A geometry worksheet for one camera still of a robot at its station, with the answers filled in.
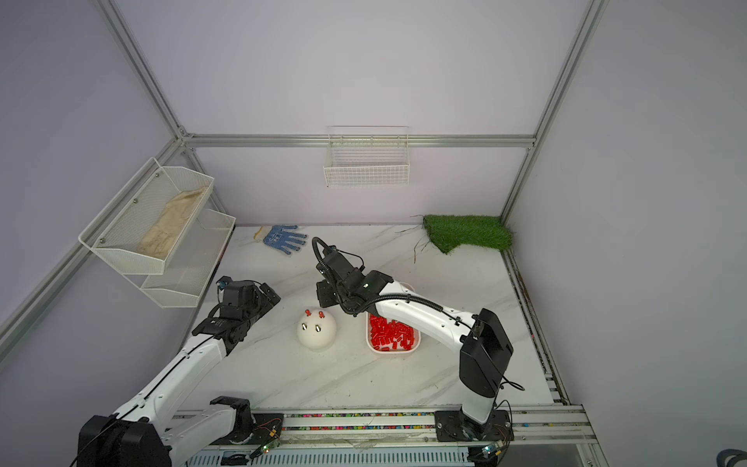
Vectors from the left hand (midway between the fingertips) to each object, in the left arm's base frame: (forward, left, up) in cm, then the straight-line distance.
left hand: (264, 302), depth 85 cm
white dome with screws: (-9, -17, 0) cm, 19 cm away
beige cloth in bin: (+11, +23, +20) cm, 32 cm away
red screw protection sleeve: (-4, -18, +1) cm, 19 cm away
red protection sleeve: (-4, -14, +1) cm, 15 cm away
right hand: (-1, -20, +7) cm, 21 cm away
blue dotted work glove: (+37, +8, -11) cm, 40 cm away
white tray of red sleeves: (-7, -38, -10) cm, 40 cm away
